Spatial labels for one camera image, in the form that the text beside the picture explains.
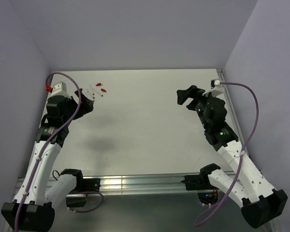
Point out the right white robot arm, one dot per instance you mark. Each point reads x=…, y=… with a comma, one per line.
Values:
x=259, y=201

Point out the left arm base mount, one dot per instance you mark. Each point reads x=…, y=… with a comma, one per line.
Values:
x=77, y=199

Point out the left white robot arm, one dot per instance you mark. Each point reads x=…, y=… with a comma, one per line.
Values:
x=33, y=207

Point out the aluminium front rail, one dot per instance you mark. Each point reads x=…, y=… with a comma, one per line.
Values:
x=109, y=185

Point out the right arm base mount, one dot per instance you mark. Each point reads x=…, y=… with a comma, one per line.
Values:
x=206, y=192

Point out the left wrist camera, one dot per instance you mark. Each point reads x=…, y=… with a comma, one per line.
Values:
x=59, y=89

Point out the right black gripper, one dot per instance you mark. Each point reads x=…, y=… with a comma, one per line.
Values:
x=198, y=94

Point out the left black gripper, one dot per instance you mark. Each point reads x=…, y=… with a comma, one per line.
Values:
x=86, y=107

